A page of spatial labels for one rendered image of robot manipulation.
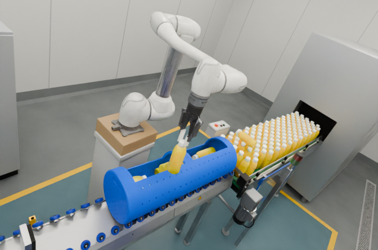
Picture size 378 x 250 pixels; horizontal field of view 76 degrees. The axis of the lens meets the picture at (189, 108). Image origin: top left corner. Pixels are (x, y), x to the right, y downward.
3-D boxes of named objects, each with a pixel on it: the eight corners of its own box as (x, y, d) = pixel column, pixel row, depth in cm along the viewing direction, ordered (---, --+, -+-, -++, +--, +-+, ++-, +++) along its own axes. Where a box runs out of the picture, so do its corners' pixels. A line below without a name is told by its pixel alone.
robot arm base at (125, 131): (105, 122, 173) (106, 116, 170) (131, 116, 189) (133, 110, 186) (118, 139, 164) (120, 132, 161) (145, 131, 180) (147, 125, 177)
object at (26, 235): (20, 246, 110) (19, 225, 102) (30, 241, 112) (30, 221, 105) (25, 266, 104) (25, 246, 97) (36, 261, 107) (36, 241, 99)
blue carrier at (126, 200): (100, 199, 141) (104, 159, 129) (205, 159, 200) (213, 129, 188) (125, 236, 123) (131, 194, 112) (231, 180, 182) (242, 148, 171)
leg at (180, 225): (173, 229, 241) (193, 186, 211) (178, 226, 245) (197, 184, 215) (177, 234, 238) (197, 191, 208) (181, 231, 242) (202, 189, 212)
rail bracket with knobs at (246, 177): (233, 182, 191) (238, 173, 186) (238, 179, 196) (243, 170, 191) (242, 191, 186) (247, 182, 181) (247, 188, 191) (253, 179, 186)
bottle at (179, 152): (181, 172, 131) (192, 145, 123) (172, 177, 126) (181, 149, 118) (173, 164, 135) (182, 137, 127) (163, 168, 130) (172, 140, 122)
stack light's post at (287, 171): (233, 244, 247) (286, 167, 195) (235, 242, 250) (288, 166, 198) (236, 248, 245) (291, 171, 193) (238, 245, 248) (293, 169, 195)
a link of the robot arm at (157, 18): (160, 17, 129) (181, 22, 137) (148, 4, 141) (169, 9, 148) (153, 39, 137) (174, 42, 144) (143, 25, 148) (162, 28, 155)
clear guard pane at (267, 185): (239, 216, 221) (262, 179, 198) (280, 186, 274) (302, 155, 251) (239, 216, 221) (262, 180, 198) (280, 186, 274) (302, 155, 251)
